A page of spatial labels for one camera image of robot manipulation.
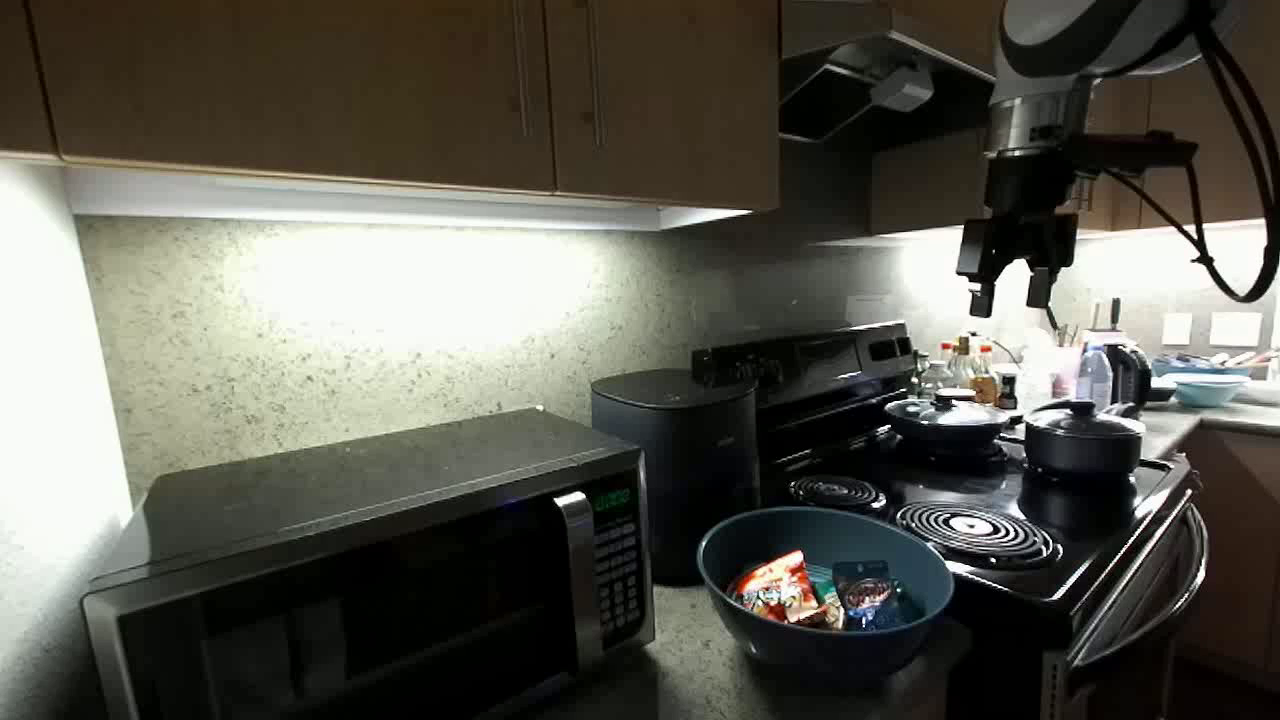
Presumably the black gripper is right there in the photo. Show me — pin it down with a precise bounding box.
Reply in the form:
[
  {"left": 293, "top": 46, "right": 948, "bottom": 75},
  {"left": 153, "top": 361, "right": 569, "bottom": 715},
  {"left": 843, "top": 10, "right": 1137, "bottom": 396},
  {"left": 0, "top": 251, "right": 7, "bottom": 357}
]
[{"left": 955, "top": 144, "right": 1086, "bottom": 325}]

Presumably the blue snack wrapper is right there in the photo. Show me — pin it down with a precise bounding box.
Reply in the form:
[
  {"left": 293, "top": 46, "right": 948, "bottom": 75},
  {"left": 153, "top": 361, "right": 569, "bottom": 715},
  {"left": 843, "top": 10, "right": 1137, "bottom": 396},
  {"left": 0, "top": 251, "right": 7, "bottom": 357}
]
[{"left": 838, "top": 558, "right": 926, "bottom": 631}]

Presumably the red snack wrapper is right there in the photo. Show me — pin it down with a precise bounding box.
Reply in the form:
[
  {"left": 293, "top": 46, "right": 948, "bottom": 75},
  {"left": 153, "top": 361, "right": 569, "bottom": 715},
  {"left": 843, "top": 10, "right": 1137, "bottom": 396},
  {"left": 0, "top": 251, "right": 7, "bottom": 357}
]
[{"left": 728, "top": 548, "right": 833, "bottom": 631}]

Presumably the light blue bowl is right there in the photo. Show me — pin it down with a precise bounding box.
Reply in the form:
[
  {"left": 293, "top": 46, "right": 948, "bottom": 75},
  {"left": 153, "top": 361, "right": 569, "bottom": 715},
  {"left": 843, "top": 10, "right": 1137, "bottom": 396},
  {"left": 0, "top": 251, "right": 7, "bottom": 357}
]
[{"left": 1170, "top": 373, "right": 1251, "bottom": 414}]

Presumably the teal bowl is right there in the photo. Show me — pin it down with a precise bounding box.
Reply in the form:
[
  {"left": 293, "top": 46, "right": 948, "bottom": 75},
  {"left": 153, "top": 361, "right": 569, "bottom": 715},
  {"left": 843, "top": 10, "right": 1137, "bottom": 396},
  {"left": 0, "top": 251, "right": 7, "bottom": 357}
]
[{"left": 692, "top": 505, "right": 962, "bottom": 688}]

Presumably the white container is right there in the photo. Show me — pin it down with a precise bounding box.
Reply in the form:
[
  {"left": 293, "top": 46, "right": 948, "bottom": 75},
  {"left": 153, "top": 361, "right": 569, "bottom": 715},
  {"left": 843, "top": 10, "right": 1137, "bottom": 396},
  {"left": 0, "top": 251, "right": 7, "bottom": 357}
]
[{"left": 1017, "top": 325, "right": 1073, "bottom": 409}]

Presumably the electric kettle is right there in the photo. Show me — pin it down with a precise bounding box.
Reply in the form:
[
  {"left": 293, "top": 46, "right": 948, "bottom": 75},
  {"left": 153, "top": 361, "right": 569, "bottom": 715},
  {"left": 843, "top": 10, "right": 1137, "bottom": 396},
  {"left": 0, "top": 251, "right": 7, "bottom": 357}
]
[{"left": 1073, "top": 329, "right": 1156, "bottom": 415}]

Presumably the frying pan with glass lid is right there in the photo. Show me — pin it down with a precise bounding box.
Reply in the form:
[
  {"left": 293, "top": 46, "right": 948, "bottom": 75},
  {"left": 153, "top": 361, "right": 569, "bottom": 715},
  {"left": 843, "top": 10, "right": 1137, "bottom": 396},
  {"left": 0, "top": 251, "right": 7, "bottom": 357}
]
[{"left": 882, "top": 389, "right": 1024, "bottom": 457}]

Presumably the black pot with lid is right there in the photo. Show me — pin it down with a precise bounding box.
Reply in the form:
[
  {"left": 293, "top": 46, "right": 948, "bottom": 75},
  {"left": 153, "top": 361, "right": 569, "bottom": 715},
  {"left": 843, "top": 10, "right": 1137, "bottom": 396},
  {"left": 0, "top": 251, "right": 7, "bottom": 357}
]
[{"left": 1017, "top": 396, "right": 1151, "bottom": 485}]

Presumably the wooden upper cabinet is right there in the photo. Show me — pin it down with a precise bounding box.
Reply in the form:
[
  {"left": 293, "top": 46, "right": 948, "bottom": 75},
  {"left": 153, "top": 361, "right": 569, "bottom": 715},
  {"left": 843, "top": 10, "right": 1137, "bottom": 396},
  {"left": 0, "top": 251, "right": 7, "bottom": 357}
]
[
  {"left": 865, "top": 64, "right": 1280, "bottom": 236},
  {"left": 0, "top": 0, "right": 786, "bottom": 216}
]

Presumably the white box on hood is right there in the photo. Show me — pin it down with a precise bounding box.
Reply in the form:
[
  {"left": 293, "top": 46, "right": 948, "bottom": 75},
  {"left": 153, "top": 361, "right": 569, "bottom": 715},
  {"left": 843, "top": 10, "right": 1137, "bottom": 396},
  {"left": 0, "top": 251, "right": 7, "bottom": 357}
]
[{"left": 871, "top": 64, "right": 942, "bottom": 119}]

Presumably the wide white outlet plate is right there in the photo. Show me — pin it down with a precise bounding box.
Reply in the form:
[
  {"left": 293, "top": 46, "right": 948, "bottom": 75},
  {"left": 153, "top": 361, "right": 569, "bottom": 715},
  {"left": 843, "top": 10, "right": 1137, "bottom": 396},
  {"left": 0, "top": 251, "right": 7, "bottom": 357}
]
[{"left": 1210, "top": 307, "right": 1269, "bottom": 353}]

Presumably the range hood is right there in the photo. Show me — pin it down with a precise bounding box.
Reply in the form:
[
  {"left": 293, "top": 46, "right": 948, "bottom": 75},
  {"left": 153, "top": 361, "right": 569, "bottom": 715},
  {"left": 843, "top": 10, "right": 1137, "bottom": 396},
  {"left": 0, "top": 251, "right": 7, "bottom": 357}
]
[{"left": 777, "top": 34, "right": 997, "bottom": 151}]

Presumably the black electric stove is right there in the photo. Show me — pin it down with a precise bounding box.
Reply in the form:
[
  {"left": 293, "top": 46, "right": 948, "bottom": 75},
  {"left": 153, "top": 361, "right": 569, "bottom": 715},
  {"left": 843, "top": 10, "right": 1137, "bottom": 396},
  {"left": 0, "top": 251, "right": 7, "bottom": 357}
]
[{"left": 689, "top": 318, "right": 1218, "bottom": 720}]

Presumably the wooden lower cabinet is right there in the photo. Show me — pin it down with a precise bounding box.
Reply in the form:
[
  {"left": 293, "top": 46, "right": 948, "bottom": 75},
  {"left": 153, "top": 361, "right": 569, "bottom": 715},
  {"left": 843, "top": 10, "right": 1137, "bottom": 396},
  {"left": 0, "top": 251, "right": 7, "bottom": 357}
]
[{"left": 1174, "top": 415, "right": 1280, "bottom": 695}]

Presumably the under-cabinet light strip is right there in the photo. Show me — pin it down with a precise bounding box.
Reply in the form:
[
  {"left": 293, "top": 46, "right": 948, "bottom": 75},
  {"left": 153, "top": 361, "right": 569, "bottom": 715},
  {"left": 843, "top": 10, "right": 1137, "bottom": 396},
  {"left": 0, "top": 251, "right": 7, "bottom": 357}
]
[{"left": 58, "top": 158, "right": 756, "bottom": 236}]

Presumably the stainless steel microwave oven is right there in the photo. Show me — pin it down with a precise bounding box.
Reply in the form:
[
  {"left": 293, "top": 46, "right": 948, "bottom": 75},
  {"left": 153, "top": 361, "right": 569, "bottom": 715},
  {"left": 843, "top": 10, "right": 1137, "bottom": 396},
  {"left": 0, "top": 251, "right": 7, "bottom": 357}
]
[{"left": 81, "top": 409, "right": 662, "bottom": 720}]

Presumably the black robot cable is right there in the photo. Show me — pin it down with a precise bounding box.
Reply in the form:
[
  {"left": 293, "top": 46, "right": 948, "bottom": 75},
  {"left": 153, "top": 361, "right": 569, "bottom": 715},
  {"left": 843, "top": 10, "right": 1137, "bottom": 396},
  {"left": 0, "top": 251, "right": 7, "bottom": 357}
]
[{"left": 1099, "top": 16, "right": 1280, "bottom": 307}]

